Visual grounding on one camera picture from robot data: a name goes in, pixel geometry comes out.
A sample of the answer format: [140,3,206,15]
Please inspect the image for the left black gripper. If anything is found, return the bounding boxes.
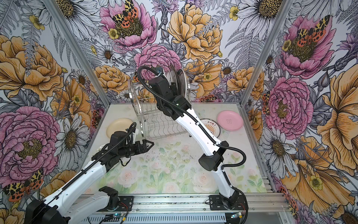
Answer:
[118,139,154,158]

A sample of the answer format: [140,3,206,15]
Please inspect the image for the white plate green red rim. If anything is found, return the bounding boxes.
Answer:
[178,69,190,101]

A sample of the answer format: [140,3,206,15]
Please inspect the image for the chrome wire dish rack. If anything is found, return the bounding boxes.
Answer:
[129,77,186,140]

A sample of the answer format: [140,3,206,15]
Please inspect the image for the white plate orange sunburst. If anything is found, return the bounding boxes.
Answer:
[200,118,221,138]

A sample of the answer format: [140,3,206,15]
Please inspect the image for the white plate black rim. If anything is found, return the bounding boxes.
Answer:
[170,70,180,95]

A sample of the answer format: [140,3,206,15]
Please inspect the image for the black square floral plate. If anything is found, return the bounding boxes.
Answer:
[172,67,182,95]

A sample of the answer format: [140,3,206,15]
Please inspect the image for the white plate red characters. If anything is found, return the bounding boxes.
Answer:
[165,70,176,85]

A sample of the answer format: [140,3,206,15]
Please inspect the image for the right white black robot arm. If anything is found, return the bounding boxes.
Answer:
[137,66,249,211]

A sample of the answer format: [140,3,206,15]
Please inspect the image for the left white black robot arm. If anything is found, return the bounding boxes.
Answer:
[24,122,154,224]

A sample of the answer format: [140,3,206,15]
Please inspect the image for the cream round plate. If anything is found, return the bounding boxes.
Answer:
[106,118,133,138]

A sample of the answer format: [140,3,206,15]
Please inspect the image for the pink round plate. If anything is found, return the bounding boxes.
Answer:
[217,110,243,131]

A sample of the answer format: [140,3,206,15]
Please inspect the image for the green circuit board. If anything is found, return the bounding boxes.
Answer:
[105,213,128,219]

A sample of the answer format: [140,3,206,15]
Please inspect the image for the white vented panel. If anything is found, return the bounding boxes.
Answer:
[86,213,227,224]

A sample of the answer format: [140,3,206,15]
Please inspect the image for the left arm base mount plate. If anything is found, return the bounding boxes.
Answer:
[98,196,134,212]

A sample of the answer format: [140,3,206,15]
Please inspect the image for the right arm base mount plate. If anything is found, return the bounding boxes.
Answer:
[209,195,248,211]

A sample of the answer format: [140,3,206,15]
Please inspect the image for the aluminium front rail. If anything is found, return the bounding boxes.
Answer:
[130,192,289,214]

